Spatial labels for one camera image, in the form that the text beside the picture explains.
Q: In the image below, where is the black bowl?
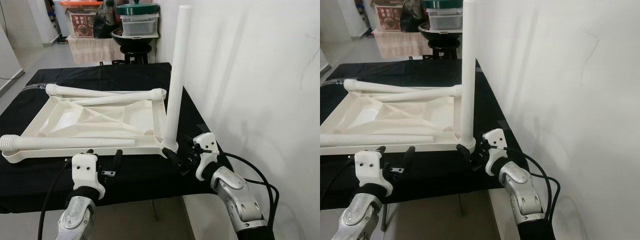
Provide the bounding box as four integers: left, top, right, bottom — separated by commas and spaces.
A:
417, 22, 463, 43
111, 27, 155, 50

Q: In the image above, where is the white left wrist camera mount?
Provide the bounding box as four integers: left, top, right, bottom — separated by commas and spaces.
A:
71, 152, 107, 201
354, 149, 393, 197

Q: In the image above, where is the cream plastic children table top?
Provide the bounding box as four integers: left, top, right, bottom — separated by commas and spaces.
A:
2, 95, 180, 165
320, 89, 477, 155

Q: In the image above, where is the black tablecloth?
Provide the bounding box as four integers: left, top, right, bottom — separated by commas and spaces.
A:
320, 59, 526, 211
0, 62, 236, 215

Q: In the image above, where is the clear plastic bag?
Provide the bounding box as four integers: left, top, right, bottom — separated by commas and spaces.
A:
21, 81, 51, 95
321, 76, 348, 90

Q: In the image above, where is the red printed carton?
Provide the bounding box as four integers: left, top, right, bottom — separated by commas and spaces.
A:
67, 11, 97, 39
375, 5, 406, 32

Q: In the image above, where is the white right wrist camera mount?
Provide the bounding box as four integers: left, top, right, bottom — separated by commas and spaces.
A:
482, 128, 508, 176
192, 132, 221, 182

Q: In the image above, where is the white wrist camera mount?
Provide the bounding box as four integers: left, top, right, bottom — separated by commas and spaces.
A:
192, 132, 221, 182
354, 149, 393, 197
482, 128, 508, 176
71, 152, 107, 201

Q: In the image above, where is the black bag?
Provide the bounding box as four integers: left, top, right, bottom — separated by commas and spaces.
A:
400, 0, 426, 33
92, 0, 122, 40

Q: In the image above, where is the white plastic table leg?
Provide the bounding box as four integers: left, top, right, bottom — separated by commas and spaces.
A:
0, 134, 137, 152
162, 5, 193, 151
45, 84, 131, 99
320, 133, 435, 148
344, 78, 426, 93
71, 88, 167, 107
372, 84, 463, 103
459, 0, 477, 146

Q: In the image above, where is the white cabinet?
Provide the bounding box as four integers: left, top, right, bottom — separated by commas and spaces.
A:
345, 0, 373, 38
27, 0, 68, 46

